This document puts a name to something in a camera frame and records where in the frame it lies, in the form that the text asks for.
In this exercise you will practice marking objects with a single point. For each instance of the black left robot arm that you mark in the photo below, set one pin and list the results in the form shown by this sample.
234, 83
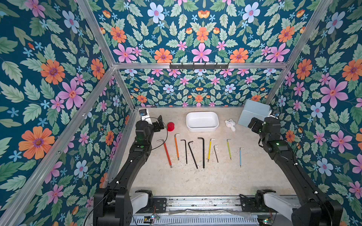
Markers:
113, 205

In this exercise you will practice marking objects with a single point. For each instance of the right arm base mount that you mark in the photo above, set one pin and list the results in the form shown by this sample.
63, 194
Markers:
254, 202

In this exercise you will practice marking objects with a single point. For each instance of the red plush apple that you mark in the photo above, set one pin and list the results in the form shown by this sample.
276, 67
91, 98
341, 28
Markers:
170, 126

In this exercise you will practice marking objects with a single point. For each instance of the green handled hex key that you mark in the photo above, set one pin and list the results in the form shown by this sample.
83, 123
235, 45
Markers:
229, 150

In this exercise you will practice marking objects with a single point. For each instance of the white storage box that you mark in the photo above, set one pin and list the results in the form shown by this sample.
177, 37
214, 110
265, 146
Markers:
202, 121

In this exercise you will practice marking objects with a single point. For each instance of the blue handled hex key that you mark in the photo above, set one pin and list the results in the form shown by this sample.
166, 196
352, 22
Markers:
240, 156

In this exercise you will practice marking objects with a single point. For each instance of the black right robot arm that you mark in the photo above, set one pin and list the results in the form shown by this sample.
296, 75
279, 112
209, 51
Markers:
313, 207

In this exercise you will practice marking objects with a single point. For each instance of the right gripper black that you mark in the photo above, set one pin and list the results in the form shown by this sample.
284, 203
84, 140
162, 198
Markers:
255, 123

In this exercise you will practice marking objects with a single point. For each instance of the medium black hex key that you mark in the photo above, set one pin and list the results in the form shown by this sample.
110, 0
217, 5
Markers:
192, 154

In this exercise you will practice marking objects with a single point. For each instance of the thin black hex key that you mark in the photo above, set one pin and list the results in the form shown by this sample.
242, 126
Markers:
185, 147

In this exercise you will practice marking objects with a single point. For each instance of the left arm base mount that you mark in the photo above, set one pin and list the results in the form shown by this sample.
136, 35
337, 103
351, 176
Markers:
143, 201

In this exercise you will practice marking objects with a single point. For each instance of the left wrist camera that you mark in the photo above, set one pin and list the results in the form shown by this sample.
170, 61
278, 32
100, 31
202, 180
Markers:
145, 115

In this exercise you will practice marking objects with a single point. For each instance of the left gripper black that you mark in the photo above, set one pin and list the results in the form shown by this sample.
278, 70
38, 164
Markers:
156, 128

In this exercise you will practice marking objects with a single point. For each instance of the light blue box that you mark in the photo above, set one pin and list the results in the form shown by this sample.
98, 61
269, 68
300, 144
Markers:
253, 109

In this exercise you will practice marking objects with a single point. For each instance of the red handled hex key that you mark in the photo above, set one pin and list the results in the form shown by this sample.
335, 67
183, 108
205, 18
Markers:
166, 150

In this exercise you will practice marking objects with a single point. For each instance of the black hook rail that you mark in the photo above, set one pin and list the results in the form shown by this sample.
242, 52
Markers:
193, 66

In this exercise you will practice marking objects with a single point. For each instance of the orange handled hex key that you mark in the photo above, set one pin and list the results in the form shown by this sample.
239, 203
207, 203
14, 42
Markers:
176, 145

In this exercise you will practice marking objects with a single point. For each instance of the yellow handled hex key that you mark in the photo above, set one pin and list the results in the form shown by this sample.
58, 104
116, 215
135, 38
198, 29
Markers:
209, 149

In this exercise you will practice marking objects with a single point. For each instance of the large black hex key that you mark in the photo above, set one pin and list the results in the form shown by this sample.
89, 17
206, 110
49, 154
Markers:
203, 151

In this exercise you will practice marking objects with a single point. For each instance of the white plush bunny toy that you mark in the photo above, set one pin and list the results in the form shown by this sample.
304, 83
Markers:
230, 124

